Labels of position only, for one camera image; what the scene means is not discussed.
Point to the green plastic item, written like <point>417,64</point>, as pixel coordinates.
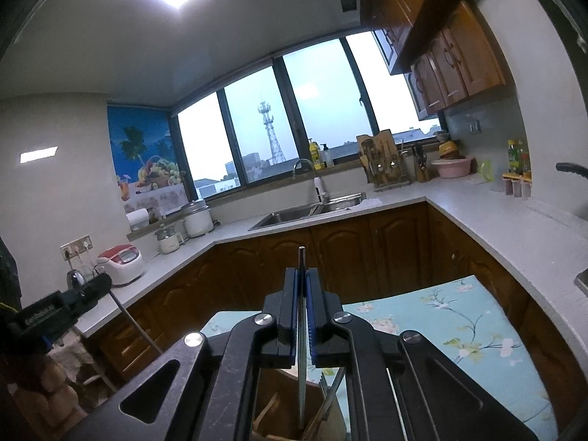
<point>486,172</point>

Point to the kitchen faucet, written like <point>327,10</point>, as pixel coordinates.
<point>317,183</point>

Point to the red and white rice cooker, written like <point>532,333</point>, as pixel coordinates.
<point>120,264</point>

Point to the metal fork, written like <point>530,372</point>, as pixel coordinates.
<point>330,393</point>

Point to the silver chopstick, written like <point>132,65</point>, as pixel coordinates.
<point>302,390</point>

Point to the wooden utensil holder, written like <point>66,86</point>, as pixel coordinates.
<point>280,409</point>

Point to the stove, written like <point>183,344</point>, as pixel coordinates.
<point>582,282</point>

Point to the fruit wall poster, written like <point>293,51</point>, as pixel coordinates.
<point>144,161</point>

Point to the flat wooden utensil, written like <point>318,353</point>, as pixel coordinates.
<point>268,415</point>

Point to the white kitchen countertop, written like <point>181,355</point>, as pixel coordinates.
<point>496,220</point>

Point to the wooden upper cabinets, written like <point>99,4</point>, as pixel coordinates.
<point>436,32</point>

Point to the wooden cabinets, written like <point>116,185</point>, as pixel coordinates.
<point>367,248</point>
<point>436,32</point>

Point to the electric kettle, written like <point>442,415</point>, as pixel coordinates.
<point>78,278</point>

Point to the pink basin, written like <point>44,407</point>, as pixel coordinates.
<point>452,167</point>

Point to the knife block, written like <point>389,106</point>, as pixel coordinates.
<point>421,167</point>

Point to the square wall vent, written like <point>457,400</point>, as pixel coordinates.
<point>348,1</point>

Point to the yellow bowl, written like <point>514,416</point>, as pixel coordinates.
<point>448,149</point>

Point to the spice jar set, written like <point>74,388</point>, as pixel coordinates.
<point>518,170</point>

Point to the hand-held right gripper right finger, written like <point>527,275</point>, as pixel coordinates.
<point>317,312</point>

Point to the kitchen window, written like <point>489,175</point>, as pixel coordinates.
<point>321,82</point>

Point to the wall socket near cabinets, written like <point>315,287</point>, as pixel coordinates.
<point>475,127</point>

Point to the wall socket near kettle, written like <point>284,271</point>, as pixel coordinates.
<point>77,247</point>

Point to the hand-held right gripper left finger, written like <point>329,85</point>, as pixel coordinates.
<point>287,312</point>

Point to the small white cooker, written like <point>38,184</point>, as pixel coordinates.
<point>169,241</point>

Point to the yellow bottle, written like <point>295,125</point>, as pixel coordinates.
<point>315,156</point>

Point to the white pump bottle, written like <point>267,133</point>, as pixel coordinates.
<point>327,157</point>

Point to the steel sink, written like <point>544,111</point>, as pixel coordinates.
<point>298,216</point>

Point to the wooden lower cabinets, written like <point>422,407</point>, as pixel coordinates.
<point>367,248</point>

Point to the floral teal tablecloth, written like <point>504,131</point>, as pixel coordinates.
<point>450,330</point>

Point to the large white cooker pot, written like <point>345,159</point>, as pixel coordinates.
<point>197,220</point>

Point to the wooden kitchen tool rack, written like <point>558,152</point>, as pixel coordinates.
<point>383,161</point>

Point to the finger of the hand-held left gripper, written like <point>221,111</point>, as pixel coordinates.
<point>92,290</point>

